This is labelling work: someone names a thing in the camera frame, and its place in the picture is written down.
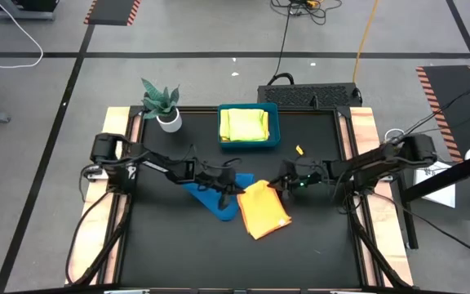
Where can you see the white paper sheet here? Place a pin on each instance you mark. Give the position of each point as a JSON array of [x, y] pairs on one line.
[[435, 192]]

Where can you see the blue plastic bin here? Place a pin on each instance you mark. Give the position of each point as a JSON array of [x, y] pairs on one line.
[[274, 122]]

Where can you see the yellow tape tag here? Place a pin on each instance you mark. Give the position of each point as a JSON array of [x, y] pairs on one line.
[[299, 150]]

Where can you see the dark side stand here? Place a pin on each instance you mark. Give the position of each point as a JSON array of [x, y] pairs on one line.
[[467, 208]]

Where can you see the black metal table frame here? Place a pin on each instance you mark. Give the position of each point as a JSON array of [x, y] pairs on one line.
[[134, 109]]

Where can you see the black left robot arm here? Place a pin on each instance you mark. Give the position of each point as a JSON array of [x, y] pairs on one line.
[[161, 165]]

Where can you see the orange microfiber towel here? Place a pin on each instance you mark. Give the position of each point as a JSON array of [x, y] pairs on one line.
[[263, 212]]

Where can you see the green plant in white pot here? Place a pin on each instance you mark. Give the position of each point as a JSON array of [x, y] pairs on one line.
[[169, 122]]

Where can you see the green microfiber towel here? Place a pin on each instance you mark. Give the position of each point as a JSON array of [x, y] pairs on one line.
[[246, 124]]

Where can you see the black perforated computer case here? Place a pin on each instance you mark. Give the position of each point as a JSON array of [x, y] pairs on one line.
[[300, 96]]

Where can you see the blue microfiber towel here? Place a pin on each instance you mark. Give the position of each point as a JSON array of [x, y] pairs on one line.
[[210, 198]]

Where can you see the light wooden board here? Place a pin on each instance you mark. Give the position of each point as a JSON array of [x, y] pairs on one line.
[[394, 249], [94, 232]]

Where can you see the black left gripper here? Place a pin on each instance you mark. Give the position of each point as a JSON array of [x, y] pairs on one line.
[[218, 177]]

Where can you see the black hazard-striped floor mat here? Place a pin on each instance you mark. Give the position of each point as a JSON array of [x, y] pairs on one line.
[[459, 94], [112, 10]]

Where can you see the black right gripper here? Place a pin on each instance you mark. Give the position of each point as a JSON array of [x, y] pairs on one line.
[[304, 173]]

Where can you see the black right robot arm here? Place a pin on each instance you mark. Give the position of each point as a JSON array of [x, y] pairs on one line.
[[373, 163]]

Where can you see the black metal beam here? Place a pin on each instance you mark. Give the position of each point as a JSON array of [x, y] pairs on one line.
[[463, 171]]

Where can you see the yellow microfiber towel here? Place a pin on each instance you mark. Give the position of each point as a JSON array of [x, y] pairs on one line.
[[223, 124]]

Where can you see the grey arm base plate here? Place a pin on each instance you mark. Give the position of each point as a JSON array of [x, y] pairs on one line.
[[92, 173]]

